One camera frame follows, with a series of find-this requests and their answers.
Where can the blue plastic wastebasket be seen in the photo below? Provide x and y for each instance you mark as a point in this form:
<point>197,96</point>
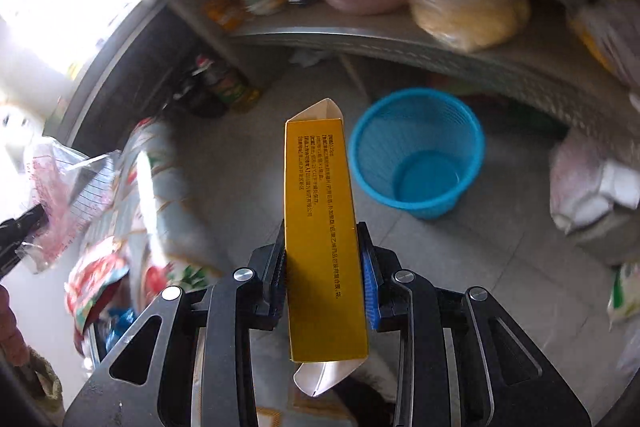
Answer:
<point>380,147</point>

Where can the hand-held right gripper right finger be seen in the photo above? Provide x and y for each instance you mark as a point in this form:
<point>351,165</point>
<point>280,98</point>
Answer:
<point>371,287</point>

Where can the grey kitchen counter shelf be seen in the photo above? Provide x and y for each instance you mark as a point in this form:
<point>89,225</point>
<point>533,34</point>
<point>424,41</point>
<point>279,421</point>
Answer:
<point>450,57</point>

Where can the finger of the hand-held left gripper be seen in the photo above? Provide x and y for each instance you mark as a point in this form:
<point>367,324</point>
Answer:
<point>11,263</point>
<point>27,219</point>

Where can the clear plastic bag red print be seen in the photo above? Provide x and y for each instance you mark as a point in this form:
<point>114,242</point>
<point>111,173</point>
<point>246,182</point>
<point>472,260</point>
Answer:
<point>65,197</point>

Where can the white yellow packet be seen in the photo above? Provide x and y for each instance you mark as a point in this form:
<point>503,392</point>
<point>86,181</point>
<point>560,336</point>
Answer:
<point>605,37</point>

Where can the person's left hand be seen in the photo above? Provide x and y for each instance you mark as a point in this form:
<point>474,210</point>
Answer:
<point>10,327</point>

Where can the white plastic bag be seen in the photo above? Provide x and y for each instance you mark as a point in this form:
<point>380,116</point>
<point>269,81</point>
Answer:
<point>585,187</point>

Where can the green white packet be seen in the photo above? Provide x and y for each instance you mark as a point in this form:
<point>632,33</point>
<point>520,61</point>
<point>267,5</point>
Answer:
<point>625,297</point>

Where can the yellow cardboard box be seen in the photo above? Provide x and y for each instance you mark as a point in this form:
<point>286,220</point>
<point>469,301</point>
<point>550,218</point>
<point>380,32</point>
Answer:
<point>320,217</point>

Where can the blue foil packet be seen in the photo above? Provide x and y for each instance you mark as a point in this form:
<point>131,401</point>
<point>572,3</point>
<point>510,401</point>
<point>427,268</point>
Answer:
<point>117,329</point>

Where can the dark glass bottle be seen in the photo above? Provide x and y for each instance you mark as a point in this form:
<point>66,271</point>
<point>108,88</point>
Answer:
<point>197,92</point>

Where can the orange snack packet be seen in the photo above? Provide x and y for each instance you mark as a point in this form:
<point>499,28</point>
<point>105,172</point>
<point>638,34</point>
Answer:
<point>225,12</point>

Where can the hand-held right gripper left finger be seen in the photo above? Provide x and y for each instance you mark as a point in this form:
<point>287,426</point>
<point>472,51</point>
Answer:
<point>276,279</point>

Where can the red snack packet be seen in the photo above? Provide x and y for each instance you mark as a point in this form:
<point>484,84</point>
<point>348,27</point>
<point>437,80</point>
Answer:
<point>95,277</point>

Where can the white crumpled tissue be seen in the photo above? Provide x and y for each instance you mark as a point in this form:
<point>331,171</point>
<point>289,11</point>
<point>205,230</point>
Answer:
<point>307,58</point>

